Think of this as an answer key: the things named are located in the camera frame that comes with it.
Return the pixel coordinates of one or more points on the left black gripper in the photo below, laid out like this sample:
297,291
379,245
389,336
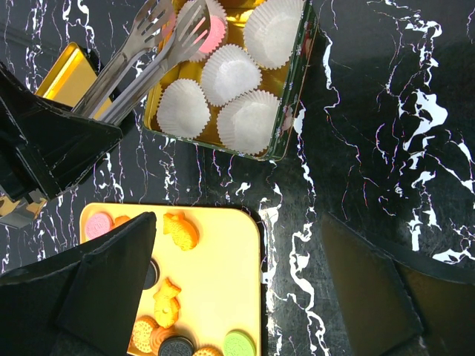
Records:
45,150

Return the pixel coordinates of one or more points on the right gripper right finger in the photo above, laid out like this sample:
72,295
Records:
391,297

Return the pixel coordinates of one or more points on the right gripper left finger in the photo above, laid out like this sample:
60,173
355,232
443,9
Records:
82,301

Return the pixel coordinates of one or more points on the black sandwich cookie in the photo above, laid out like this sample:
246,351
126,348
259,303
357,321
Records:
176,346
152,275

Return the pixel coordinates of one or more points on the orange fish cookie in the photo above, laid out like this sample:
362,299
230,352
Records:
166,304
182,232

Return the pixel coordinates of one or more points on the orange fish cookie top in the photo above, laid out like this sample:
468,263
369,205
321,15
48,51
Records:
182,232

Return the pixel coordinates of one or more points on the pink sandwich cookie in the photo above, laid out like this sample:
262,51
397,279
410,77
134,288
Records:
97,224
214,37

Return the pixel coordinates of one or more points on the round tan biscuit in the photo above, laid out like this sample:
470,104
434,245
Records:
208,351
141,333

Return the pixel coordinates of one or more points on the gold tin lid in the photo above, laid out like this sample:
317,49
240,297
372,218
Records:
70,77

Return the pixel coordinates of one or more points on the orange swirl cookie bottom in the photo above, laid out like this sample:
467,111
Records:
158,335

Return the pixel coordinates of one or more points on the orange swirl cookie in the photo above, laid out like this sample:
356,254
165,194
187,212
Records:
158,335
120,220

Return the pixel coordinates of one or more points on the orange swirl cookie top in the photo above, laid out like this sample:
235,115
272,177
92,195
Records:
120,220

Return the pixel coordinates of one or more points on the black sandwich cookie bottom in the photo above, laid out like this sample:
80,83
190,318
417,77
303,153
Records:
176,346

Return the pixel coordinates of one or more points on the yellow serving tray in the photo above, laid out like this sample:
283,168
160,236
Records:
220,279

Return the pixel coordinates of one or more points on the round tan biscuit bottom right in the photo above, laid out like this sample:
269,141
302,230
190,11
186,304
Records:
208,351

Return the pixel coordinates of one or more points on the white paper cup front left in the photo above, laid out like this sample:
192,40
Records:
183,110

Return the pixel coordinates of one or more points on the white paper cup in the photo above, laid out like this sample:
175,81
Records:
270,32
183,110
246,124
216,8
228,73

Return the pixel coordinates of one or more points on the green sandwich cookie bottom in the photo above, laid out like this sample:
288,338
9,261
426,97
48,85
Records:
238,343

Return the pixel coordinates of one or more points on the white paper cup centre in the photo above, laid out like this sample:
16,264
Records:
228,73

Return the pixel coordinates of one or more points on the white paper cup front right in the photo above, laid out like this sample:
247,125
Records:
246,124

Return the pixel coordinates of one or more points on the green gold cookie tin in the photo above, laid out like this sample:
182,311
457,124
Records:
286,82

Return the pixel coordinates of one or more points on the white paper cup back left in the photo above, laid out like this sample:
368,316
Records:
216,8

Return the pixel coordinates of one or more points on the white paper cup back right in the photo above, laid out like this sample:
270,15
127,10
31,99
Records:
270,32

